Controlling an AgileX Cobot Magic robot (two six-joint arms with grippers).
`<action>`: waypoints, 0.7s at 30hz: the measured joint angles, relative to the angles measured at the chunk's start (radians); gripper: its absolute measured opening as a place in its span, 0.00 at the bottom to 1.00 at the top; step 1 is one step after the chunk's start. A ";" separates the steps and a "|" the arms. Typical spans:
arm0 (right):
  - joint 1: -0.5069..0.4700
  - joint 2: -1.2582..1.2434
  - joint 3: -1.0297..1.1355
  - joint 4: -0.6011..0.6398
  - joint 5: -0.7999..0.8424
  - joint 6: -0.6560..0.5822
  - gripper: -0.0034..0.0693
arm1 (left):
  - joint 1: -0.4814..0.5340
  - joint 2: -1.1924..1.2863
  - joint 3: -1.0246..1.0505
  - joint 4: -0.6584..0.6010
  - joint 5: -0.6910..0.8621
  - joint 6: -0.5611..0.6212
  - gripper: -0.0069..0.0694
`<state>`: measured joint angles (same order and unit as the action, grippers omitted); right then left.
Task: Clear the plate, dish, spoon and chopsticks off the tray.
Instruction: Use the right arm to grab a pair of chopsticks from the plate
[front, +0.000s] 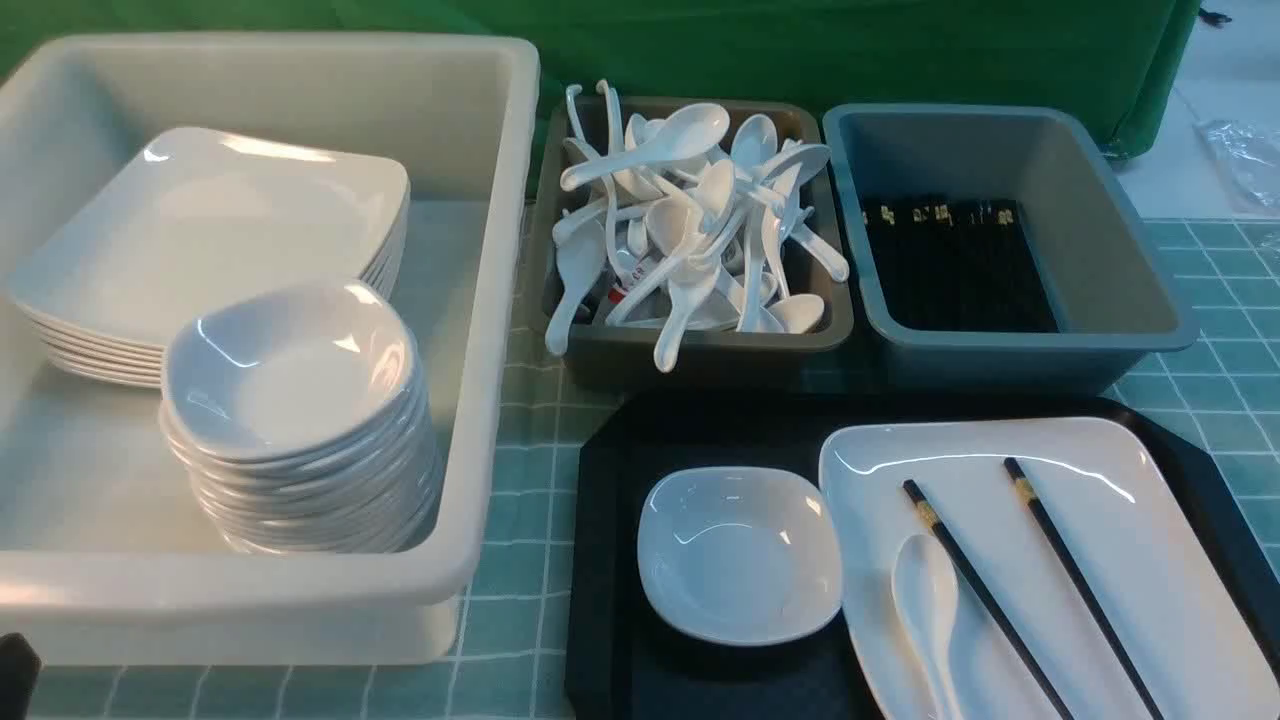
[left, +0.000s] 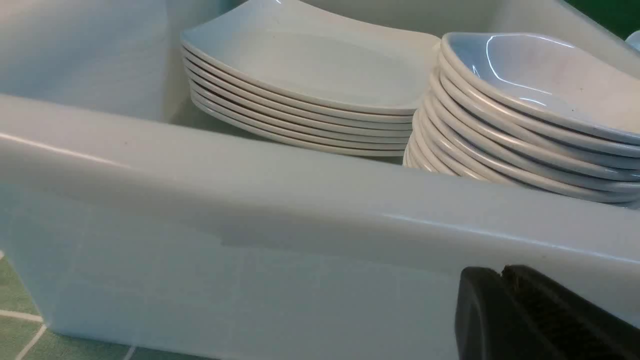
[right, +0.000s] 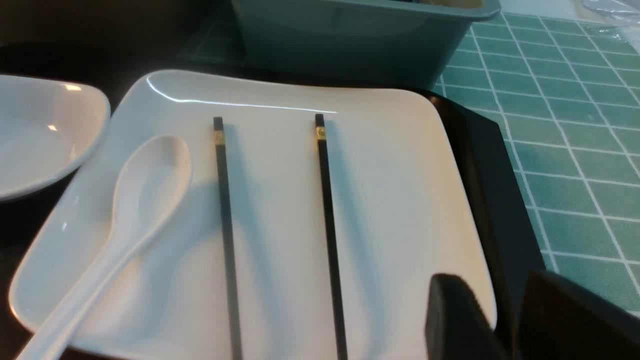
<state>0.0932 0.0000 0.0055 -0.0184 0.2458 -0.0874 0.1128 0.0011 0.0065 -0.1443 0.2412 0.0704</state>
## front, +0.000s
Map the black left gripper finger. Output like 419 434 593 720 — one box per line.
0 633 42 720

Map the small white square bowl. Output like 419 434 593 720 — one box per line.
636 466 844 647

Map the black chopstick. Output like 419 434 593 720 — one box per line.
902 479 1074 719
1002 457 1165 719

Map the white ceramic spoon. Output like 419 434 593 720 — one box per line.
891 533 964 719

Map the white square rice plate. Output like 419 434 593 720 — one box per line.
819 416 1279 719

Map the large white plastic bin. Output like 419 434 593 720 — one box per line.
1 32 539 666

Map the stack of white small bowls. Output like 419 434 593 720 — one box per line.
157 281 444 555

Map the stack of white square plates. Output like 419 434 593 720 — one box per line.
6 127 411 389

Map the green checkered tablecloth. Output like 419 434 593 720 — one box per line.
27 219 1277 719

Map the white spoon left of pile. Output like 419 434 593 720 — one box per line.
544 219 605 357

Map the white spoon of pile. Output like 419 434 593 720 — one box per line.
653 256 722 373
544 219 605 357
559 102 730 191

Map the white spoon front of pile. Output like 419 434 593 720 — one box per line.
653 256 722 373

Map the brown cutlery bin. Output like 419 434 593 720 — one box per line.
516 96 855 392

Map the white spoon top of pile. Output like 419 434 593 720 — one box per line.
559 102 730 191

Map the bundle of black chopsticks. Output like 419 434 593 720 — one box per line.
859 193 1060 333

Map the black serving tray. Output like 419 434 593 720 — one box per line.
564 389 1277 719

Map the grey-blue chopstick bin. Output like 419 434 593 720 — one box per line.
823 102 1199 395

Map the green backdrop cloth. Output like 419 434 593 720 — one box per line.
3 1 1199 158

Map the clear plastic bag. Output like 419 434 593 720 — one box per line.
1196 119 1279 217

